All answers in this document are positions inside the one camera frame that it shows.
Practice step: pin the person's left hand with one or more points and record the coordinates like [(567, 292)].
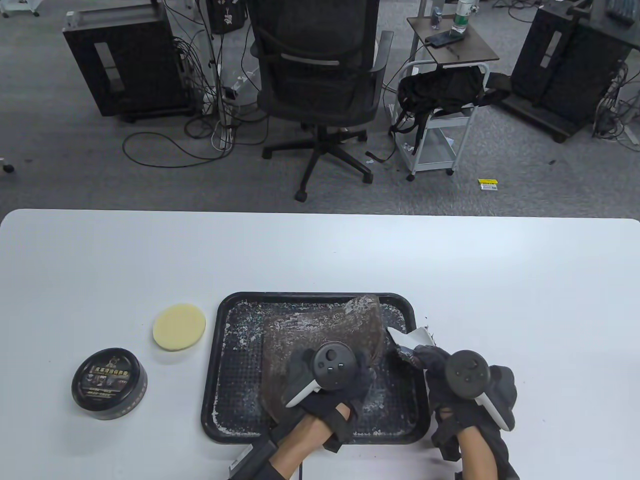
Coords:
[(300, 367)]

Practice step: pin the person's right hand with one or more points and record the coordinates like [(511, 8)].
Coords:
[(432, 360)]

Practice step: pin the white grey cloth swatch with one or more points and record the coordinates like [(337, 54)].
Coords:
[(407, 339)]

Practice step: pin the brown leather bag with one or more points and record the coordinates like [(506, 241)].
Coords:
[(320, 325)]

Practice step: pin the black leather care cream tin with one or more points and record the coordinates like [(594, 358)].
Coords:
[(107, 382)]

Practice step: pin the person's right forearm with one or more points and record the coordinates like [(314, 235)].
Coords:
[(475, 450)]

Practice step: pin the person's left forearm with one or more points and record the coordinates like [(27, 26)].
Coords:
[(305, 445)]

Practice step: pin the black white hand controller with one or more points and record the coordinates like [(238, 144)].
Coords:
[(334, 367), (467, 372)]

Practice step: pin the black plastic tray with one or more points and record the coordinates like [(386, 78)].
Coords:
[(235, 380)]

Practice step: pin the yellow round sponge pad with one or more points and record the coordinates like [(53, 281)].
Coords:
[(179, 327)]

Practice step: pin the yellow black sticker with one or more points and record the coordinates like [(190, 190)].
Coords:
[(488, 184)]

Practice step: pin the white rolling cart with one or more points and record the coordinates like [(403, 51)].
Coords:
[(440, 150)]

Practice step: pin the white power strip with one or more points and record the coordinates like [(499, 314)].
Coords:
[(223, 136)]

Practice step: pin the black backpack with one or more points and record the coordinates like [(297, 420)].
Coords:
[(440, 87)]

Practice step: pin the black mesh office chair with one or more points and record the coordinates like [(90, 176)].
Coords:
[(320, 65)]

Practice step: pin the black pen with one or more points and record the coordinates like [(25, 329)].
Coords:
[(453, 51)]

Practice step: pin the brown side table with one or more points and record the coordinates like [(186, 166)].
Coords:
[(470, 47)]

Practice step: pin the white desk leg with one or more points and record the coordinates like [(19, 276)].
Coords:
[(212, 60)]

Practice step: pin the black smartphone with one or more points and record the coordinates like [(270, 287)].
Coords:
[(442, 39)]

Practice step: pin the black wheeled cabinet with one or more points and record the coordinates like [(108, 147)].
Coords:
[(565, 65), (135, 65)]

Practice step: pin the small clear bottle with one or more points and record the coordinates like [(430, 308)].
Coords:
[(436, 17)]

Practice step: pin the clear bottle green label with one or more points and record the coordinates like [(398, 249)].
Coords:
[(462, 17)]

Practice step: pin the black caster wheel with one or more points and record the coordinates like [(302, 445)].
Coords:
[(7, 167)]

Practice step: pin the black pouch white print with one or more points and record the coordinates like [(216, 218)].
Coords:
[(225, 15)]

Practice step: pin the white wheeled base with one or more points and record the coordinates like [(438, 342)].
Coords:
[(20, 6)]

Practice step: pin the black wrist camera unit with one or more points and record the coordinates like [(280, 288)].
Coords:
[(252, 462)]

